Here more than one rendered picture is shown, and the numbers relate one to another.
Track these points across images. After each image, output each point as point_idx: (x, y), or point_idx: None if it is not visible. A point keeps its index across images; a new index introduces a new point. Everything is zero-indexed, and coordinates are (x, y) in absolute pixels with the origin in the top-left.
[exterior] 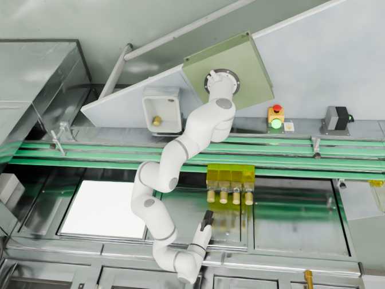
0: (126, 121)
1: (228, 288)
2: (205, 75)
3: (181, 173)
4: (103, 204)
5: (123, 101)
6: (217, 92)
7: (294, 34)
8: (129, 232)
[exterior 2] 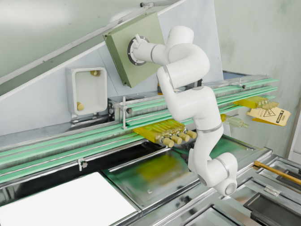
0: (37, 119)
1: (236, 201)
2: (129, 42)
3: (109, 160)
4: (56, 211)
5: (37, 90)
6: (152, 43)
7: (168, 19)
8: (118, 214)
